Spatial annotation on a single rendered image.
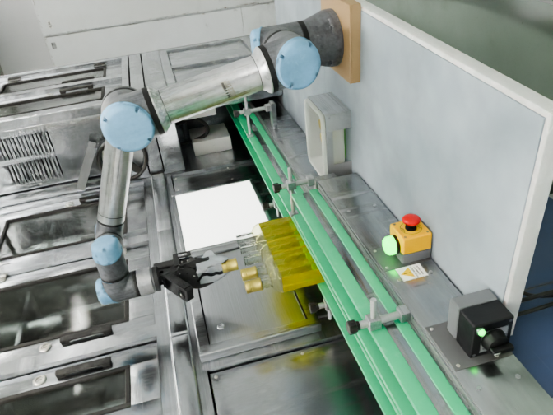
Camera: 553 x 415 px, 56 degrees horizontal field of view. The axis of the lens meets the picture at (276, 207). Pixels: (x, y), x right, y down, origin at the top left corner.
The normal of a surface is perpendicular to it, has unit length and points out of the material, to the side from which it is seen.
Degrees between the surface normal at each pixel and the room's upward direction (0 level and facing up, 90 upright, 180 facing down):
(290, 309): 90
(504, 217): 0
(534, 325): 90
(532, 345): 90
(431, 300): 90
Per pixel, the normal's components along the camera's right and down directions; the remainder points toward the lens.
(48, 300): -0.10, -0.84
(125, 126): 0.16, 0.51
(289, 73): 0.40, 0.42
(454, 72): -0.96, 0.22
